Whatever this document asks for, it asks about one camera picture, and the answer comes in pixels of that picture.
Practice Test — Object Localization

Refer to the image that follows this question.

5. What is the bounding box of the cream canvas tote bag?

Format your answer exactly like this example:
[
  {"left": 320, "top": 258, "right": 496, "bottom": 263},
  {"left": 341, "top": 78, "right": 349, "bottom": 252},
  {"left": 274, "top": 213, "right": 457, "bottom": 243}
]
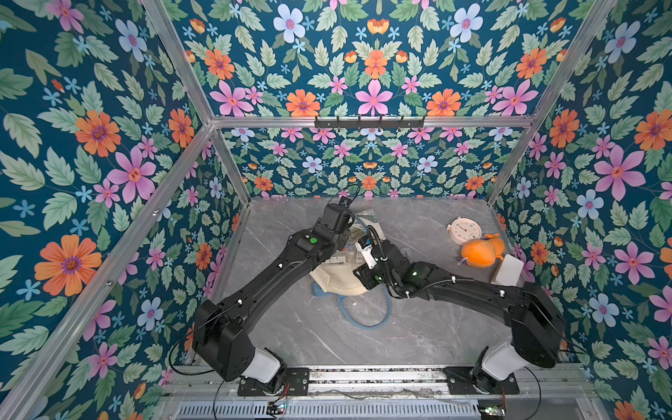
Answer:
[{"left": 309, "top": 209, "right": 394, "bottom": 331}]

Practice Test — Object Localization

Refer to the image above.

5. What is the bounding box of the clear compass set case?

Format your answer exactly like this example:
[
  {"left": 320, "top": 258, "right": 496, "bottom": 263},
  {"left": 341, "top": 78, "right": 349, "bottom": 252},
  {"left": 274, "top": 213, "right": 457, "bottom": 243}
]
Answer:
[{"left": 325, "top": 253, "right": 364, "bottom": 265}]

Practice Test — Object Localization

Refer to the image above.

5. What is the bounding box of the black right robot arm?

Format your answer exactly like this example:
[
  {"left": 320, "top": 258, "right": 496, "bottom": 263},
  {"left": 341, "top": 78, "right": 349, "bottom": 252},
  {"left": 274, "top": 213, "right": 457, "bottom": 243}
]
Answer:
[{"left": 353, "top": 236, "right": 566, "bottom": 390}]

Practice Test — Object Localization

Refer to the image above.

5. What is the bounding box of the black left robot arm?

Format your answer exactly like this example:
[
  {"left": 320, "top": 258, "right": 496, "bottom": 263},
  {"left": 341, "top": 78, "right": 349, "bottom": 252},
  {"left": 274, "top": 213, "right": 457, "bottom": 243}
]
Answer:
[{"left": 192, "top": 198, "right": 355, "bottom": 393}]

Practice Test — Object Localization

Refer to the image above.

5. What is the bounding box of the pink round alarm clock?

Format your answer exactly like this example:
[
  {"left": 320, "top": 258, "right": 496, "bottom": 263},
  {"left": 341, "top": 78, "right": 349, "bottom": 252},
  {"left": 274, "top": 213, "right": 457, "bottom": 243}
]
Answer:
[{"left": 446, "top": 217, "right": 482, "bottom": 246}]

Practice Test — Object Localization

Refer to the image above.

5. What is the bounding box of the orange plush toy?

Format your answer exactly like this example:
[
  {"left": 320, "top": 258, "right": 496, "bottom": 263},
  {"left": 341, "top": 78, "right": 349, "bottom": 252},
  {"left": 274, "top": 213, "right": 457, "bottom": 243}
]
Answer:
[{"left": 461, "top": 234, "right": 506, "bottom": 269}]

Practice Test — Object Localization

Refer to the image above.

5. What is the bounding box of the white rectangular box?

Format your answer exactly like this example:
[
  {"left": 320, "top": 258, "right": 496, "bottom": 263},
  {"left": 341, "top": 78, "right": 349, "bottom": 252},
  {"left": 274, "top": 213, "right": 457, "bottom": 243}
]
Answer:
[{"left": 492, "top": 255, "right": 524, "bottom": 286}]

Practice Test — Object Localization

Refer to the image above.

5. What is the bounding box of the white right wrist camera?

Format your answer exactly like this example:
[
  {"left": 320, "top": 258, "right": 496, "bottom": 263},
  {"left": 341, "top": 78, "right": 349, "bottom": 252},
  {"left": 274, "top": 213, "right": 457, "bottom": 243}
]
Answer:
[{"left": 355, "top": 238, "right": 376, "bottom": 270}]

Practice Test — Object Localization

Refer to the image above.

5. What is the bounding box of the black hook rail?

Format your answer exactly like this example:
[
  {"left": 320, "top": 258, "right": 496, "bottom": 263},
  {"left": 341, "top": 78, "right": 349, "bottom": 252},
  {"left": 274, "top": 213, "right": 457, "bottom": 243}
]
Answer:
[{"left": 313, "top": 115, "right": 425, "bottom": 131}]

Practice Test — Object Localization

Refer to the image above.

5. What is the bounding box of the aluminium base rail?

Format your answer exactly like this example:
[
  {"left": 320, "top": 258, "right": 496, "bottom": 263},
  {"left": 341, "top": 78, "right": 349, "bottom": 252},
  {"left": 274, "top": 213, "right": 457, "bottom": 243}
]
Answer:
[{"left": 159, "top": 363, "right": 598, "bottom": 406}]

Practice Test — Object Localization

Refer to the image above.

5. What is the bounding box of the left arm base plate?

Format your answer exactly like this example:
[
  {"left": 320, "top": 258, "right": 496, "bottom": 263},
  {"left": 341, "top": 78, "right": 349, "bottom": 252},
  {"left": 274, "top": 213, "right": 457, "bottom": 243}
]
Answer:
[{"left": 237, "top": 367, "right": 311, "bottom": 397}]

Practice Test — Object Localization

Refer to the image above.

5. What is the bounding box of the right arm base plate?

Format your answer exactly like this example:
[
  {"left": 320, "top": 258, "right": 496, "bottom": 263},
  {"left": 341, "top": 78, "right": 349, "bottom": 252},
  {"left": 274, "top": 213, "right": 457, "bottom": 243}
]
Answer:
[{"left": 443, "top": 366, "right": 520, "bottom": 396}]

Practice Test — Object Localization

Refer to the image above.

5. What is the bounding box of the white slotted cable duct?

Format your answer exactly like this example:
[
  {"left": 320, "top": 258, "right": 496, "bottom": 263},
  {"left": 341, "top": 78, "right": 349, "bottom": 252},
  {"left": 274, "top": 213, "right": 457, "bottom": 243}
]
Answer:
[{"left": 176, "top": 400, "right": 481, "bottom": 419}]

